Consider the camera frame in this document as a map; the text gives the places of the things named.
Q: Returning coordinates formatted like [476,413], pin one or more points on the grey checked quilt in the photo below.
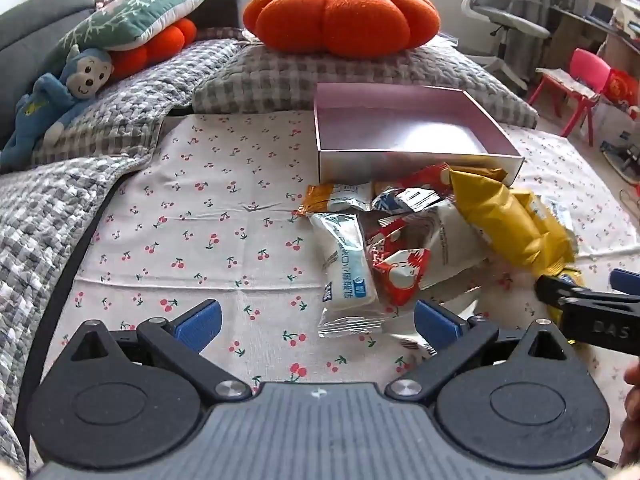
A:
[50,210]

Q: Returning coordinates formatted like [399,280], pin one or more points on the pink child chair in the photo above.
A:
[590,65]

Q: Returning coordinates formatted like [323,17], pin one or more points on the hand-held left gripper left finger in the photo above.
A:
[200,322]

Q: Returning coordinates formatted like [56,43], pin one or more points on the large yellow snack packet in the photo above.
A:
[500,220]

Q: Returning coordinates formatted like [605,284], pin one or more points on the large white snack packet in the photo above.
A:
[450,245]

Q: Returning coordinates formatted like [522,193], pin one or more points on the green leaf-patterned pillow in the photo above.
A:
[130,15]

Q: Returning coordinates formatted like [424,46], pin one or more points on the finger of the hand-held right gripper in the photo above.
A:
[560,289]
[627,280]

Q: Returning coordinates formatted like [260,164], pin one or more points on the white and blue snack packet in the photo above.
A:
[345,270]

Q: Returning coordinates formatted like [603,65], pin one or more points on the blue striped snack packet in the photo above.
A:
[405,200]

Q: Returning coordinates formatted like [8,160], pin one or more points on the white red-edged snack packet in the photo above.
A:
[400,275]

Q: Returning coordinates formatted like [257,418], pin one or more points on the pink plush toy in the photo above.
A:
[107,2]

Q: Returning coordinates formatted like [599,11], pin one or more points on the golden yellow snack packet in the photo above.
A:
[562,247]

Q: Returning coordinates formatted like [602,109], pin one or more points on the orange-ended white snack packet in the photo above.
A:
[340,197]

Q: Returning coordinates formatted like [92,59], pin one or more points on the large orange pumpkin cushion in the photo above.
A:
[340,15]

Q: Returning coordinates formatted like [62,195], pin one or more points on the grey checked pillow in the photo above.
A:
[280,80]

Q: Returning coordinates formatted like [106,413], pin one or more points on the blue monkey plush toy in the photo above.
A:
[85,72]

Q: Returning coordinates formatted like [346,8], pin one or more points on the person's right hand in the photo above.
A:
[632,440]

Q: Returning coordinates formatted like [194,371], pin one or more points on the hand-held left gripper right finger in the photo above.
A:
[437,327]

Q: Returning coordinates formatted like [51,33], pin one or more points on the laptop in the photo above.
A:
[600,12]

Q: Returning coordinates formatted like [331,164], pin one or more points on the small red bag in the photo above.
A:
[622,87]

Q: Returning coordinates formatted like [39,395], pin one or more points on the grey office chair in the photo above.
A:
[520,25]

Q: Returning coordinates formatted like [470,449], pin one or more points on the wooden desk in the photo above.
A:
[575,30]

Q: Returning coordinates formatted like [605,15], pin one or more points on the cherry-print bed sheet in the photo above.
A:
[200,240]

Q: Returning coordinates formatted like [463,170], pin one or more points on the pink cardboard box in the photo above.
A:
[400,125]

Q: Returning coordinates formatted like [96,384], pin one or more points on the newspaper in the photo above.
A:
[565,80]

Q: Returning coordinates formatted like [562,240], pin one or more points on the small orange pumpkin cushion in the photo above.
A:
[160,45]

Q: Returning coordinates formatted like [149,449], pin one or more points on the red and orange snack packet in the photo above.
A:
[430,175]

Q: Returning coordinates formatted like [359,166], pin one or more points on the black device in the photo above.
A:
[625,157]

